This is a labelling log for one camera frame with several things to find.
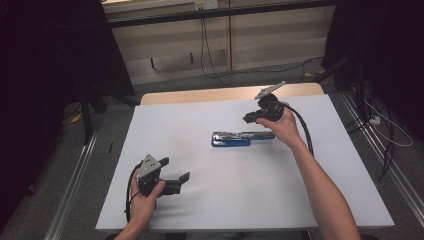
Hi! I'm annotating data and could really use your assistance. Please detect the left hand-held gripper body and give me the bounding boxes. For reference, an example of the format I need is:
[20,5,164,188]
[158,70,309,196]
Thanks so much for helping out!
[136,153,164,197]

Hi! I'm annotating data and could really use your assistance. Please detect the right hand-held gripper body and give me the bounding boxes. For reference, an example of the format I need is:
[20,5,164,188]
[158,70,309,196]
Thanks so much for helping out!
[254,80,287,122]

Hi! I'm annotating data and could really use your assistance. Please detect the blue stapler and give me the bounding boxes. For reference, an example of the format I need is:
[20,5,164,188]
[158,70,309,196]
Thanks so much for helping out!
[210,130,276,148]

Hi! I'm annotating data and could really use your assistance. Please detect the person's right hand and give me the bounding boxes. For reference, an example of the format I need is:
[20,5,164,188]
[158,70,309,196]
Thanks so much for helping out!
[255,101,301,149]

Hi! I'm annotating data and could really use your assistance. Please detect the person's left hand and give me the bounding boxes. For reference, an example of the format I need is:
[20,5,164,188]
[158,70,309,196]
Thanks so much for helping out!
[129,169,166,229]

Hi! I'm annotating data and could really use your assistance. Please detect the wooden table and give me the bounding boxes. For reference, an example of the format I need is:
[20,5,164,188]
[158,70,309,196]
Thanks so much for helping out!
[139,82,325,106]

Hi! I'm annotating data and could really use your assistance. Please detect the white table cover board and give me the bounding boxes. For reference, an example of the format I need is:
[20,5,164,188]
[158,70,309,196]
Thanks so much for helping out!
[94,94,396,232]

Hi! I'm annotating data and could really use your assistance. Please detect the black stand legs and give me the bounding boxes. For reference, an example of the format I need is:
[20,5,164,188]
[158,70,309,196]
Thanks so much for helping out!
[79,84,138,145]

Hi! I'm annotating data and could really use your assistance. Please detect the black horizontal bar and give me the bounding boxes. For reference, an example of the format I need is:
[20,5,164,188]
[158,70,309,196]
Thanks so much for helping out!
[108,0,336,29]

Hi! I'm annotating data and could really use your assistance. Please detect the black curtain with stand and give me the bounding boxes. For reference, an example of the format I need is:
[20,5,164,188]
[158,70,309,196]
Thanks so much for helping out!
[320,0,424,143]

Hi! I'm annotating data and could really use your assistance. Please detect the large black curtain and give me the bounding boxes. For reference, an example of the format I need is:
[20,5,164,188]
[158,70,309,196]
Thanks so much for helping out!
[0,0,135,231]

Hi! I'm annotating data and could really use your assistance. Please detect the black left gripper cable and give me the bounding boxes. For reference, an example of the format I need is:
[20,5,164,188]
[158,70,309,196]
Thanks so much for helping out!
[124,162,143,224]

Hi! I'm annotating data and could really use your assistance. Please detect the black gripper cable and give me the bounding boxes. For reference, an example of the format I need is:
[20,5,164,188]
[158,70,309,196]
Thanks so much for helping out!
[283,103,315,158]
[124,162,143,224]

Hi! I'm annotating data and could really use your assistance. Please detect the black floor cable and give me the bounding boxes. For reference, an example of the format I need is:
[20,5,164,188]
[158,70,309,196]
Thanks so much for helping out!
[213,55,325,84]

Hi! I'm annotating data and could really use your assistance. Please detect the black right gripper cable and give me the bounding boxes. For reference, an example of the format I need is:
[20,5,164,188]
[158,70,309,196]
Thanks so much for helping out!
[283,103,315,158]

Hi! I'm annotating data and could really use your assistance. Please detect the aluminium floor rail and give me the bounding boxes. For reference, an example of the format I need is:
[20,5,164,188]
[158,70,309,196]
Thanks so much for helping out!
[43,131,99,240]
[339,92,424,219]

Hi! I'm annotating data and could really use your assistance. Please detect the black hanging wall cables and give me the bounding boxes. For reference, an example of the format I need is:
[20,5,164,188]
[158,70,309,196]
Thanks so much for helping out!
[199,16,231,86]

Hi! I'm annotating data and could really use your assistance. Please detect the white wall socket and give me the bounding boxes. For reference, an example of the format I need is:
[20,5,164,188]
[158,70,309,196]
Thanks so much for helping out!
[194,0,219,10]

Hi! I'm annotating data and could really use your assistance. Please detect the white floor cable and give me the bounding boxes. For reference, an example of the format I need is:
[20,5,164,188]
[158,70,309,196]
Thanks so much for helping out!
[363,99,415,148]

